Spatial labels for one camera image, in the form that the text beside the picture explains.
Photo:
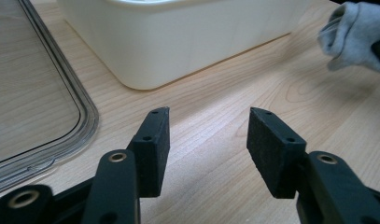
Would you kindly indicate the white divided storage box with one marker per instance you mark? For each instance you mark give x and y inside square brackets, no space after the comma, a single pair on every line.
[184,40]

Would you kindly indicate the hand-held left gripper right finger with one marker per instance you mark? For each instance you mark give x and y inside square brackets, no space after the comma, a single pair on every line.
[278,155]

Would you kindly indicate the clear plastic box lid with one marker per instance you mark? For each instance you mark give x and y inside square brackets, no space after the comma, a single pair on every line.
[32,87]

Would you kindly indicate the grey sock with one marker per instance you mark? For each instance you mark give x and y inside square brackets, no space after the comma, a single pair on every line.
[352,37]

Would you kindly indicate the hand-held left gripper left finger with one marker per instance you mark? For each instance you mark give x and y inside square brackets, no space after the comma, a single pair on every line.
[150,152]

